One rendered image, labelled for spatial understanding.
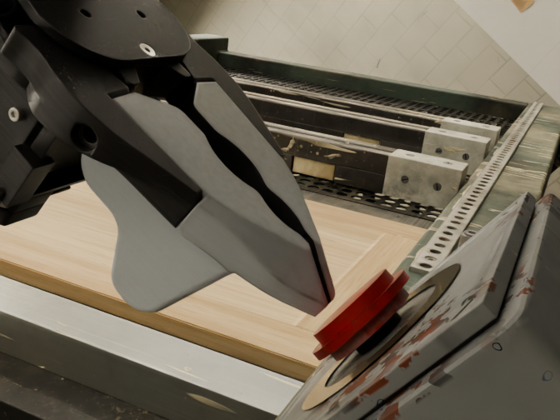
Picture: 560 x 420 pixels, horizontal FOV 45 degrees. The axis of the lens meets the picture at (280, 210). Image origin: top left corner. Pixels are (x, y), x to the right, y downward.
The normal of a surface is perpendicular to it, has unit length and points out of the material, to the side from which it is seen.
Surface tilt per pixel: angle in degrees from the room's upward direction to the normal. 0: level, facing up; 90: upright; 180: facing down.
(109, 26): 90
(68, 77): 90
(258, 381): 55
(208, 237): 113
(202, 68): 90
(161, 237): 93
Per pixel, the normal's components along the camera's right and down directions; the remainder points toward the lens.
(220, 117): 0.61, -0.64
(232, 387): 0.12, -0.94
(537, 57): -0.51, 0.36
